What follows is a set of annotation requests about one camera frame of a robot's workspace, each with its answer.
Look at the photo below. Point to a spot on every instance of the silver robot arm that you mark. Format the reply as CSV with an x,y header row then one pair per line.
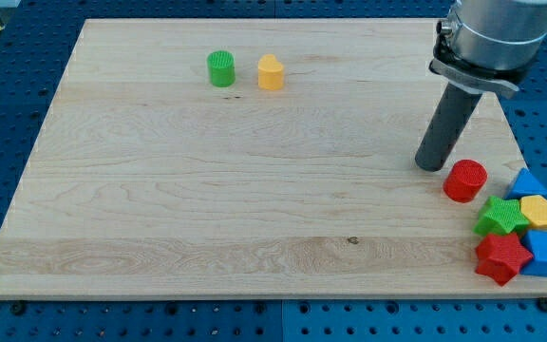
x,y
489,45

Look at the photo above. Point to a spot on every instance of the light wooden board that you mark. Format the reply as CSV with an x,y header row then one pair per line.
x,y
147,182

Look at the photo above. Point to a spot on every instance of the green cylinder block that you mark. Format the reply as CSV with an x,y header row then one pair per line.
x,y
221,68

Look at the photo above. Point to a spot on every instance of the red cylinder block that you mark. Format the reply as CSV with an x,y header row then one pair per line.
x,y
465,180

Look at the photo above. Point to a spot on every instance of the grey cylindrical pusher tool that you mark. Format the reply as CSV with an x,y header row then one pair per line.
x,y
447,124

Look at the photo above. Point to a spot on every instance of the green star block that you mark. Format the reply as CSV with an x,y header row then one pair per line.
x,y
500,217

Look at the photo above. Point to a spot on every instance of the red star block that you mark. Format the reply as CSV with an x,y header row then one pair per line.
x,y
501,258

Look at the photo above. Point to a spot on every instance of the blue triangle block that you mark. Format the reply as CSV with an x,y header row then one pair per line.
x,y
524,184

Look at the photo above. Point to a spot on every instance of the yellow hexagon block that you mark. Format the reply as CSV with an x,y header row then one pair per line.
x,y
534,208

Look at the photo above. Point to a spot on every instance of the blue cube block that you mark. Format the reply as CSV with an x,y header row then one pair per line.
x,y
535,242

